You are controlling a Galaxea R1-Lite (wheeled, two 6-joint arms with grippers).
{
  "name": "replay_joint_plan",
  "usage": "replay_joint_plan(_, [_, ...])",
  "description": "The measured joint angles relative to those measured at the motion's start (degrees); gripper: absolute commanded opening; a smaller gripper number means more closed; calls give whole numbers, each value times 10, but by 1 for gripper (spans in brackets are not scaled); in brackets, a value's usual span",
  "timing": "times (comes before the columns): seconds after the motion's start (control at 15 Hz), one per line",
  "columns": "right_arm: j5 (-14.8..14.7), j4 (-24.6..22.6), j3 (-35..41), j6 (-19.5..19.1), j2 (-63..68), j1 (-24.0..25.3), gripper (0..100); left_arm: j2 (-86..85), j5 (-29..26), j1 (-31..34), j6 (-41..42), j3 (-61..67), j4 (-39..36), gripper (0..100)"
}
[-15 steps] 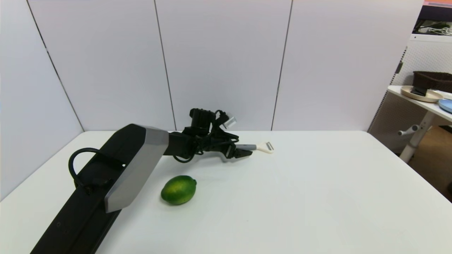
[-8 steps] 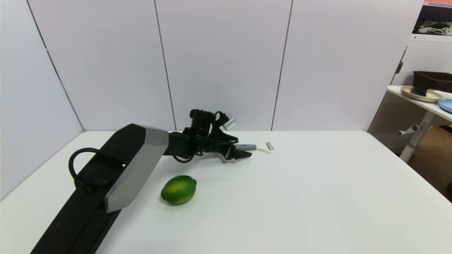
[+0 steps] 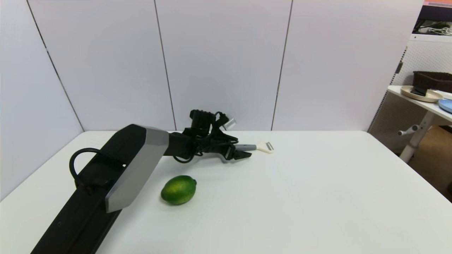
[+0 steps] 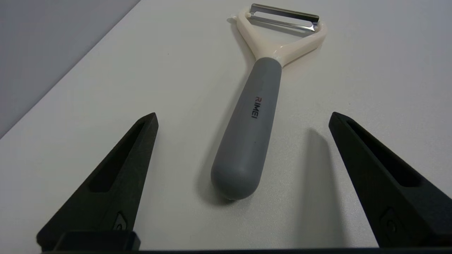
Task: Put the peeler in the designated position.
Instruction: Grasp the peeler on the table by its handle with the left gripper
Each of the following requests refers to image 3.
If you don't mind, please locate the green lime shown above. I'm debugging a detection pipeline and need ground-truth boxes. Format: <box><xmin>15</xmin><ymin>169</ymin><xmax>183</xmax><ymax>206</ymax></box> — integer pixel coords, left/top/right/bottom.
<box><xmin>161</xmin><ymin>175</ymin><xmax>197</xmax><ymax>205</ymax></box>

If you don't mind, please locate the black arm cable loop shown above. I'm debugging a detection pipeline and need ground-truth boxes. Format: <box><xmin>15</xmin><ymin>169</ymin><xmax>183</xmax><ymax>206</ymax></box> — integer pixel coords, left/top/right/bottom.
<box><xmin>69</xmin><ymin>147</ymin><xmax>106</xmax><ymax>188</ymax></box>

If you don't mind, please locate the white coiled cable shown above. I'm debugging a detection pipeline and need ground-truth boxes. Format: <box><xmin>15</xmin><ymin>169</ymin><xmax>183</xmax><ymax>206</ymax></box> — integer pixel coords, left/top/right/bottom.
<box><xmin>426</xmin><ymin>27</ymin><xmax>452</xmax><ymax>36</ymax></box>

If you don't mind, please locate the white pegboard panel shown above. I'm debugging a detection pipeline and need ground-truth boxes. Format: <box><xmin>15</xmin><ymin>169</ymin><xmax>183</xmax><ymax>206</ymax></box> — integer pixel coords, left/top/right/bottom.
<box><xmin>367</xmin><ymin>34</ymin><xmax>452</xmax><ymax>155</ymax></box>

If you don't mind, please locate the beige round plate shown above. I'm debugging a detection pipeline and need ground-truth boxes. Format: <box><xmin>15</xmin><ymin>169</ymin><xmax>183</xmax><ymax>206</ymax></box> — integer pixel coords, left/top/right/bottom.
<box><xmin>400</xmin><ymin>85</ymin><xmax>443</xmax><ymax>103</ymax></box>

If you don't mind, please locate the white side table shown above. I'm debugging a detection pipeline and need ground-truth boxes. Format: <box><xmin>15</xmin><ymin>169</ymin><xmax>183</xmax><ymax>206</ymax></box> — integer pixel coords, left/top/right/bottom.
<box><xmin>387</xmin><ymin>85</ymin><xmax>452</xmax><ymax>163</ymax></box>

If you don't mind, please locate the dark woven basket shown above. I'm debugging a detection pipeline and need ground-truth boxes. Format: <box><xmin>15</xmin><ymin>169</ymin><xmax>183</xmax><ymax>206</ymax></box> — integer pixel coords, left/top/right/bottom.
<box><xmin>412</xmin><ymin>71</ymin><xmax>452</xmax><ymax>93</ymax></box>

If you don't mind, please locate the grey handled white peeler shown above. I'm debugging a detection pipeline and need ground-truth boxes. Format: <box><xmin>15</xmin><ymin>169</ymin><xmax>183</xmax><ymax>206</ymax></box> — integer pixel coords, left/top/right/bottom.
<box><xmin>234</xmin><ymin>142</ymin><xmax>274</xmax><ymax>154</ymax></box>

